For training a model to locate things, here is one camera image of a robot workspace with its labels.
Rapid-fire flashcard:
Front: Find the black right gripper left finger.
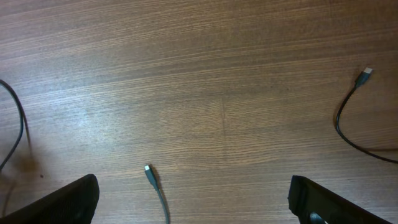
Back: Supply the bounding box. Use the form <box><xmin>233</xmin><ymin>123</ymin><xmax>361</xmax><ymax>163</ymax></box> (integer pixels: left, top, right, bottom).
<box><xmin>1</xmin><ymin>174</ymin><xmax>100</xmax><ymax>224</ymax></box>

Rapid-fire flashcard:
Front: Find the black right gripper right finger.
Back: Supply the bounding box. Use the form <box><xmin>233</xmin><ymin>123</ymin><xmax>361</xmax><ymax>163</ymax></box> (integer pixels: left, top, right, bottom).
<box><xmin>288</xmin><ymin>175</ymin><xmax>391</xmax><ymax>224</ymax></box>

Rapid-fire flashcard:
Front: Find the black USB cable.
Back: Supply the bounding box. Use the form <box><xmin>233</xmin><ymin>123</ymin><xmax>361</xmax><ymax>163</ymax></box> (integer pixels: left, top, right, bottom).
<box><xmin>334</xmin><ymin>67</ymin><xmax>398</xmax><ymax>164</ymax></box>
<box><xmin>0</xmin><ymin>79</ymin><xmax>170</xmax><ymax>224</ymax></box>

